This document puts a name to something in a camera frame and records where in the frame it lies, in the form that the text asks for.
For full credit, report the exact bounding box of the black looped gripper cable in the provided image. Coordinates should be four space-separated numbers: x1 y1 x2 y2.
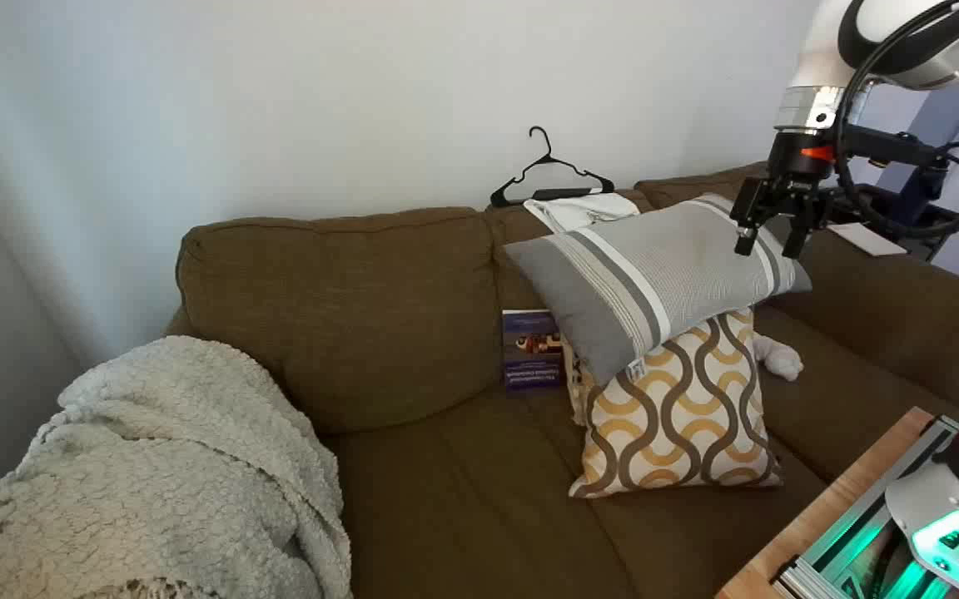
829 4 959 244

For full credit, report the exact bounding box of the cream knit throw blanket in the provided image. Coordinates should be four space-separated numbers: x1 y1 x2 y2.
0 334 357 599

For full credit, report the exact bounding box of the grey striped pillow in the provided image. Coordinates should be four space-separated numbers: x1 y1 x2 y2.
500 193 816 391

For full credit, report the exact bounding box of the white folded cloth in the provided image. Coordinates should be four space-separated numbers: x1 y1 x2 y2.
524 190 644 237

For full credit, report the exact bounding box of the blue white fringed pillow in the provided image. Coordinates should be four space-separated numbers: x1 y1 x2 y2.
500 305 569 393

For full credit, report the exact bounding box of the yellow brown wave pillow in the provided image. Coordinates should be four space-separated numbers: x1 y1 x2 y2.
565 305 786 504

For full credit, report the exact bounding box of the brown fabric couch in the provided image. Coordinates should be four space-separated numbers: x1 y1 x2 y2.
162 162 959 599

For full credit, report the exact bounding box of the black clothes hanger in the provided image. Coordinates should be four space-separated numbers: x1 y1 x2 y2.
487 123 619 210

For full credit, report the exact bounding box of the aluminium mounting frame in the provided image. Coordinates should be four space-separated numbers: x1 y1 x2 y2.
776 412 959 599

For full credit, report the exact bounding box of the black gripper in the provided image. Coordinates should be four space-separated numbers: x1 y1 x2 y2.
728 131 840 264

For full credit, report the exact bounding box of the white plush toy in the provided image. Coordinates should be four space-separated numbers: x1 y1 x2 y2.
751 330 806 386

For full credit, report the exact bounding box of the wooden table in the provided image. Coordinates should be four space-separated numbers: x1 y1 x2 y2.
717 404 939 599

